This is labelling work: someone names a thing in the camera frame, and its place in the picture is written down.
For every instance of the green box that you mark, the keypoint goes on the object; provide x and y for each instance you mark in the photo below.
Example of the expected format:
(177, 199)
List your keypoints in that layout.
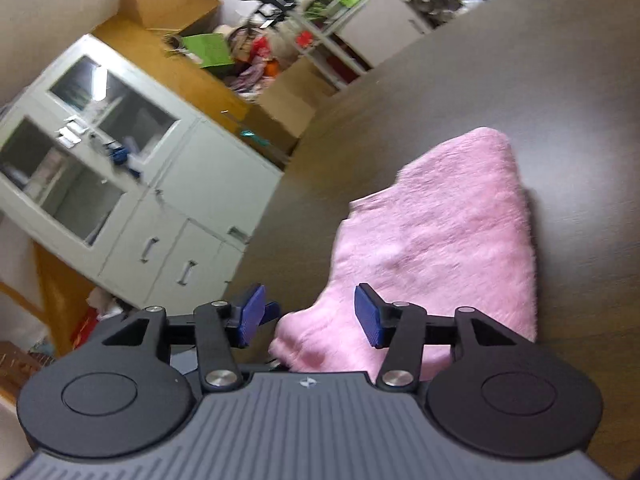
(210, 50)

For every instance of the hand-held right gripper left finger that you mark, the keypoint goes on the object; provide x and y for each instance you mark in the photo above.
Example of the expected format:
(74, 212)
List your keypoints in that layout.
(250, 316)

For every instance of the pink towel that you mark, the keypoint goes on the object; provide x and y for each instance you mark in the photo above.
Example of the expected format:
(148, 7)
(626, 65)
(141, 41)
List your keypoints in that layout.
(440, 230)

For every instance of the brown wooden cabinet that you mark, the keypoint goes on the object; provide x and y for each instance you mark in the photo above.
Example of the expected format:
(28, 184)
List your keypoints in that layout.
(150, 55)

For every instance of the pile of colourful clothes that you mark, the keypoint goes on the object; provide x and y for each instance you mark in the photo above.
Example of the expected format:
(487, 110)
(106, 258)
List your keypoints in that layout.
(252, 62)

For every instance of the white glass-door cabinet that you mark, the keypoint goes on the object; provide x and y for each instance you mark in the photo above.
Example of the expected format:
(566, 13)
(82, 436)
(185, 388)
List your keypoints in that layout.
(200, 180)

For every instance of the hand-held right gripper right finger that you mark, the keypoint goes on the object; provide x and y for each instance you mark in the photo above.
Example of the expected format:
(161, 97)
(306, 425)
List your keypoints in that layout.
(367, 317)

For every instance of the white drawer unit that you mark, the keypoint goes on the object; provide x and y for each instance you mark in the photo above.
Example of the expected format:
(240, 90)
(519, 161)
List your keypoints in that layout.
(382, 25)

